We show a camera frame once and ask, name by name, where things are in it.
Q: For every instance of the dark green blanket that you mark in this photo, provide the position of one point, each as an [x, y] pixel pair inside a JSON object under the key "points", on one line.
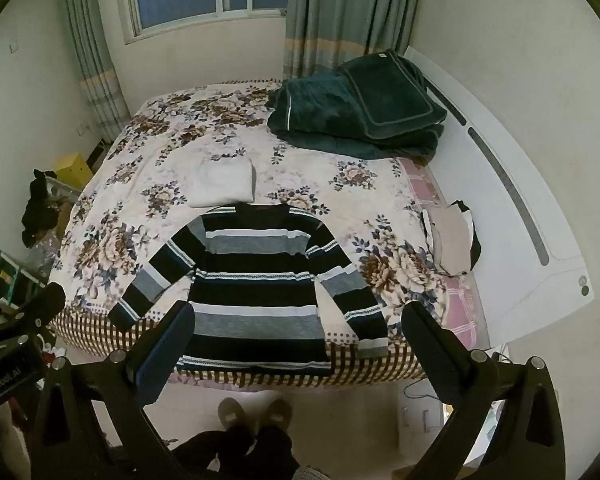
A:
{"points": [[310, 110]]}

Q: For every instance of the grey green curtain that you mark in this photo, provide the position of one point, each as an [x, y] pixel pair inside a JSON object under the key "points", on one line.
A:
{"points": [[340, 10], [97, 60]]}

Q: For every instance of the black grey white striped sweater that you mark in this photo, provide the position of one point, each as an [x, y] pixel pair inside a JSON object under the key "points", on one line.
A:
{"points": [[255, 290]]}

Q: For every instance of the black white garment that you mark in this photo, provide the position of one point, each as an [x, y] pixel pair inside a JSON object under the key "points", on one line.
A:
{"points": [[475, 240]]}

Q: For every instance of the person's right slipper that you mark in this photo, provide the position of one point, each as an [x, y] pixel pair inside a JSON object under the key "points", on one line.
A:
{"points": [[277, 411]]}

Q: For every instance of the dark green pillow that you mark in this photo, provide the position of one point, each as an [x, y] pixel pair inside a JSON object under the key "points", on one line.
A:
{"points": [[390, 95]]}

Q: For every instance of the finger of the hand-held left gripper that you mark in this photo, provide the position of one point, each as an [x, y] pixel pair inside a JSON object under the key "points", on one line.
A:
{"points": [[40, 305]]}

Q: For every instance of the green plastic crate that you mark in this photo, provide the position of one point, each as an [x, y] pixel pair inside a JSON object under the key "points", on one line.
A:
{"points": [[5, 270]]}

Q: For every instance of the person's slipper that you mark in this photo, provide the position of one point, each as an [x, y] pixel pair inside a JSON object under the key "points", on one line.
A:
{"points": [[277, 411], [232, 412]]}

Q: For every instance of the white headboard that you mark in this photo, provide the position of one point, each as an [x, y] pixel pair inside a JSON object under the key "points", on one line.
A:
{"points": [[505, 240]]}

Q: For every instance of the person's left slipper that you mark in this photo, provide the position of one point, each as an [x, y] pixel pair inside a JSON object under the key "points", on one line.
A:
{"points": [[232, 412]]}

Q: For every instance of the beige folded garment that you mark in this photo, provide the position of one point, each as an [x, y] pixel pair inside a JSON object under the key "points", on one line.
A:
{"points": [[450, 240]]}

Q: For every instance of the floral bedspread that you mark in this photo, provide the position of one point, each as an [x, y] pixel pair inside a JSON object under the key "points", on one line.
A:
{"points": [[145, 160]]}

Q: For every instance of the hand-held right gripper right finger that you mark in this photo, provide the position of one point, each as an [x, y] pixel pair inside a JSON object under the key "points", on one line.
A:
{"points": [[430, 355]]}

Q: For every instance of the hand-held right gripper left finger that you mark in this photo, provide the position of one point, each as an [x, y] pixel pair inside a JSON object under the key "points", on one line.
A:
{"points": [[164, 355]]}

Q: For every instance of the pink checked sheet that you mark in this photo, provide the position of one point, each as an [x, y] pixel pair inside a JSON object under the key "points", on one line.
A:
{"points": [[420, 185]]}

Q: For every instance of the folded white cloth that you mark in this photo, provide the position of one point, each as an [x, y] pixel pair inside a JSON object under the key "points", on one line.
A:
{"points": [[222, 182]]}

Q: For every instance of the wall socket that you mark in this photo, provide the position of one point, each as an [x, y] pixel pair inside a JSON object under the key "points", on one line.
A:
{"points": [[14, 47], [82, 130]]}

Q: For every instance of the yellow box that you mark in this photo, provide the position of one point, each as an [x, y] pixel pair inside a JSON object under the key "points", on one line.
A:
{"points": [[75, 169]]}

